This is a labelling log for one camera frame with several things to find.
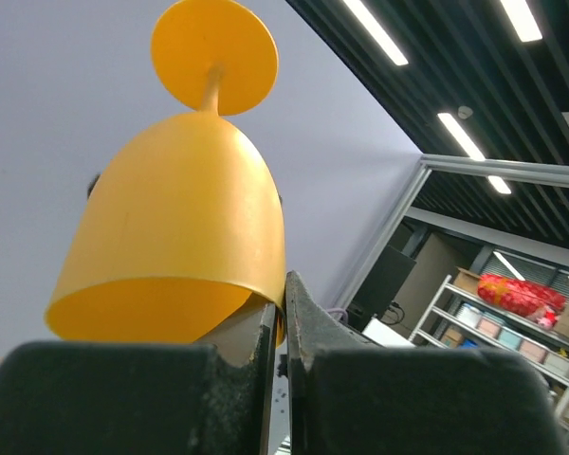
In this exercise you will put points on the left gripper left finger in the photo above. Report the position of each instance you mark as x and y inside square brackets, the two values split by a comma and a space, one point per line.
[209, 397]

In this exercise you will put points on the red plush bag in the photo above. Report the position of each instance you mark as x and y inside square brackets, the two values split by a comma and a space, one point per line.
[526, 299]

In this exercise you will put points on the metal storage shelf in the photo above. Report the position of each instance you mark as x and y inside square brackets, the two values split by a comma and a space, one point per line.
[457, 318]

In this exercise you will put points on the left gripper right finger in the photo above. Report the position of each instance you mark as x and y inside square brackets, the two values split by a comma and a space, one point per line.
[349, 395]

